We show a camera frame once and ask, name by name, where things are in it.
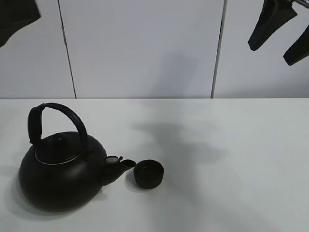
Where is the black round tea kettle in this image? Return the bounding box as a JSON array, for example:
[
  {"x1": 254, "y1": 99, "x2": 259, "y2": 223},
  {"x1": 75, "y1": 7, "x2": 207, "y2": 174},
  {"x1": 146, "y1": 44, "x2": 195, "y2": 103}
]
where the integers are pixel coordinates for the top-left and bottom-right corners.
[{"x1": 18, "y1": 102, "x2": 136, "y2": 212}]

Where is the small black teacup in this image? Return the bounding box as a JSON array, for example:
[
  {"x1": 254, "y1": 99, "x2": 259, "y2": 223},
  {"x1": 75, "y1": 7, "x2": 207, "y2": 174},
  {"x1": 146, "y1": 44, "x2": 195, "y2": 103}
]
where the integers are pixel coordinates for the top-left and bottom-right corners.
[{"x1": 133, "y1": 159, "x2": 164, "y2": 189}]

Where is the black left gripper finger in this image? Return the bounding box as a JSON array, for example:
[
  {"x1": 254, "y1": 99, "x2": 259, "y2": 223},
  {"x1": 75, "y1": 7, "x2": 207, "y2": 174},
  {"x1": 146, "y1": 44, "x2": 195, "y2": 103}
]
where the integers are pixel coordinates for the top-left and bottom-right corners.
[{"x1": 0, "y1": 0, "x2": 41, "y2": 47}]

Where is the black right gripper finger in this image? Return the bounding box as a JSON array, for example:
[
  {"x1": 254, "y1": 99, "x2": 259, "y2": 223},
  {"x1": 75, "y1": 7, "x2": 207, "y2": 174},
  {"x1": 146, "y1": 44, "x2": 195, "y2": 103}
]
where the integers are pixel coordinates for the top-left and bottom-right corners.
[
  {"x1": 283, "y1": 31, "x2": 309, "y2": 66},
  {"x1": 248, "y1": 0, "x2": 297, "y2": 51}
]

